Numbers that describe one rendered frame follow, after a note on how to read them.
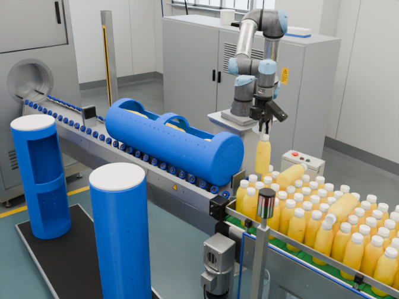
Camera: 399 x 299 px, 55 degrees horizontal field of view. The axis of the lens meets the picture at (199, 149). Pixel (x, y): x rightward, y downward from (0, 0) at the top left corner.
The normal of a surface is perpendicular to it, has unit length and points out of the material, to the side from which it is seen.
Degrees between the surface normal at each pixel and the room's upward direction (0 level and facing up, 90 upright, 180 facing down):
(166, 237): 0
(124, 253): 90
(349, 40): 90
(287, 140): 90
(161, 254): 0
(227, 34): 90
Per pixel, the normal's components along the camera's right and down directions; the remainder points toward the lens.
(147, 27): 0.61, 0.35
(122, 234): 0.24, 0.42
